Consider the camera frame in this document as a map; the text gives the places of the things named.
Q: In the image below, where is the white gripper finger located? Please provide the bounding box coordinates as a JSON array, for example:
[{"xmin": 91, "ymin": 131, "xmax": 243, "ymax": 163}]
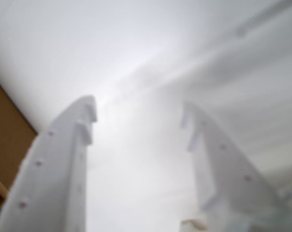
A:
[
  {"xmin": 179, "ymin": 101, "xmax": 286, "ymax": 232},
  {"xmin": 0, "ymin": 95, "xmax": 98, "ymax": 232}
]

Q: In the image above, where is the brown cardboard box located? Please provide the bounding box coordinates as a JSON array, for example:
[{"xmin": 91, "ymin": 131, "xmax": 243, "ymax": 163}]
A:
[{"xmin": 0, "ymin": 72, "xmax": 38, "ymax": 215}]

